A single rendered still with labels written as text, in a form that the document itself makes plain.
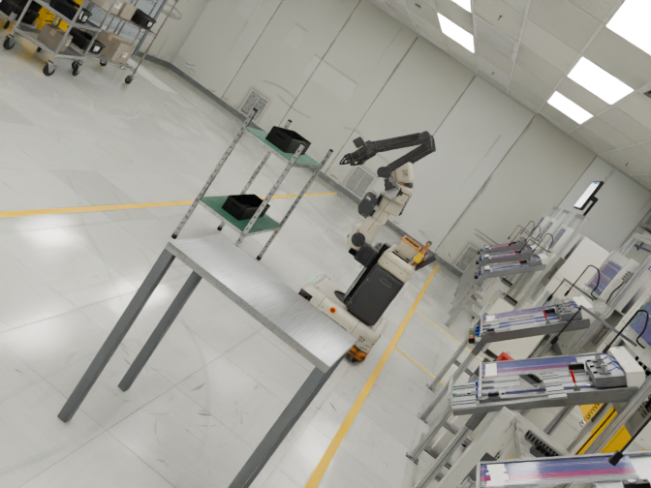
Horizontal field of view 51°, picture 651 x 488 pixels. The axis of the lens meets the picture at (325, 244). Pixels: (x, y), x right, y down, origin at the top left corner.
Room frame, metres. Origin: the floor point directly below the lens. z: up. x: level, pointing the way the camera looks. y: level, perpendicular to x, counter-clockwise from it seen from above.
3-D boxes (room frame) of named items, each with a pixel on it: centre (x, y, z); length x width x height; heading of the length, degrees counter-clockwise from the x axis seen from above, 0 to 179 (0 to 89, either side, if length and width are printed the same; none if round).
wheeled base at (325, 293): (5.02, -0.40, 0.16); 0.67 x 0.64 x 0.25; 83
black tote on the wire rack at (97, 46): (7.92, 3.66, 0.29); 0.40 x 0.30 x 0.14; 172
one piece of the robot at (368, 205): (5.05, -0.11, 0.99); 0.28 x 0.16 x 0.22; 173
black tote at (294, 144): (5.13, 0.66, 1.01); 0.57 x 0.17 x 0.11; 173
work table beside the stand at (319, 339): (2.42, 0.07, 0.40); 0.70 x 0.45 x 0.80; 81
